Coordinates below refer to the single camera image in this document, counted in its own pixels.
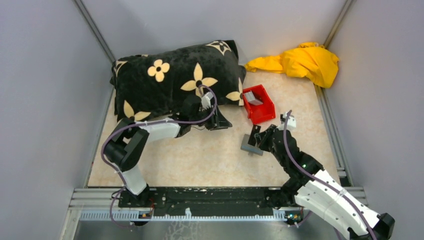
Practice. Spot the black credit card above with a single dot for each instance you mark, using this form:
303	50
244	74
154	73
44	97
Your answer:
252	139

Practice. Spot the yellow cloth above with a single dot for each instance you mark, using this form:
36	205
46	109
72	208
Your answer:
308	60

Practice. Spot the black floral pillow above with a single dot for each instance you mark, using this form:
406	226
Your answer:
148	86

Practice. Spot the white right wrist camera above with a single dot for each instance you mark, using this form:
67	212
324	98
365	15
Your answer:
290	122

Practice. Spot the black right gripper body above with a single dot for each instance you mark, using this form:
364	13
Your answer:
266	143

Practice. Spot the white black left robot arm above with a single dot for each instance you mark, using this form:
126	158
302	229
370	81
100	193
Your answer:
123	148

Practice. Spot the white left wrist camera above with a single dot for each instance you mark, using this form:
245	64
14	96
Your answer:
206	100

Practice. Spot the grey leather card holder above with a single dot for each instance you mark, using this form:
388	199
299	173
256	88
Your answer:
251	149

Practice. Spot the red plastic bin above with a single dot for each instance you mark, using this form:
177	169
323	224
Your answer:
259	113

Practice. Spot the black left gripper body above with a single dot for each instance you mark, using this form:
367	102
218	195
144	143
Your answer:
208	123

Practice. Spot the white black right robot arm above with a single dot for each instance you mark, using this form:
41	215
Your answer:
312	187

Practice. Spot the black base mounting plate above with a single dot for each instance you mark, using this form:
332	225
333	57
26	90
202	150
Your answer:
214	202

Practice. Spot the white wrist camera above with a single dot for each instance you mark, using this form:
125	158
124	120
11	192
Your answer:
206	100
290	122

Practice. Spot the stack of credit cards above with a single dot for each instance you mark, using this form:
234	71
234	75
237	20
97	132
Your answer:
252	99

